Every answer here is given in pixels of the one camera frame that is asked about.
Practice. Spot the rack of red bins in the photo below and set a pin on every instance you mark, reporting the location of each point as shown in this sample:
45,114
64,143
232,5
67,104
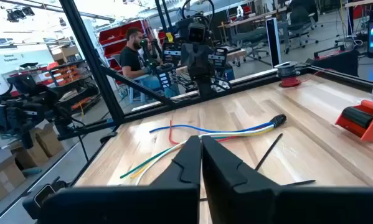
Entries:
117,34

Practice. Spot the cardboard box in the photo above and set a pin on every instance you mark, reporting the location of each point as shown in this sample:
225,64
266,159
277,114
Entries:
46,143
2,177

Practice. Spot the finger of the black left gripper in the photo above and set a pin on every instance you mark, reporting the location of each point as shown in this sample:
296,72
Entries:
190,62
205,62

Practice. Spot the shelf with orange bins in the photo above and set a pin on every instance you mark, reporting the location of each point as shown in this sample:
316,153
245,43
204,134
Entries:
68,77

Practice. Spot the black upright panel white edge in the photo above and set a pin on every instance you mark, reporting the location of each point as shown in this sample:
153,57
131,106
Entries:
273,40

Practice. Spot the seated person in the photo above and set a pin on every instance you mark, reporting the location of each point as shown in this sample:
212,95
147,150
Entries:
130,59

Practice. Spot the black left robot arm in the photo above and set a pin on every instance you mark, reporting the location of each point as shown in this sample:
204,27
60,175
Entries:
205,88

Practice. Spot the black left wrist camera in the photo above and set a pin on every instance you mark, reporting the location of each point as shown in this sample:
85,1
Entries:
197,32

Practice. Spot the black and red tool case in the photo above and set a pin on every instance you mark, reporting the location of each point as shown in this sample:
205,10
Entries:
335,60

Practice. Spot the black office chair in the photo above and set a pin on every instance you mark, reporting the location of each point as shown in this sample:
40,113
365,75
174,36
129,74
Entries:
301,18

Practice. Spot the black aluminium table frame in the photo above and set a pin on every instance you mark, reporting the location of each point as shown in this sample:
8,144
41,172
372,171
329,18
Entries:
93,62

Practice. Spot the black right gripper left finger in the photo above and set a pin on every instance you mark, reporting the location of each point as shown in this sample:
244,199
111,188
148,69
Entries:
161,202

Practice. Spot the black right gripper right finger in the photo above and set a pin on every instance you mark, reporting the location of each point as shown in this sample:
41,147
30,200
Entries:
251,202

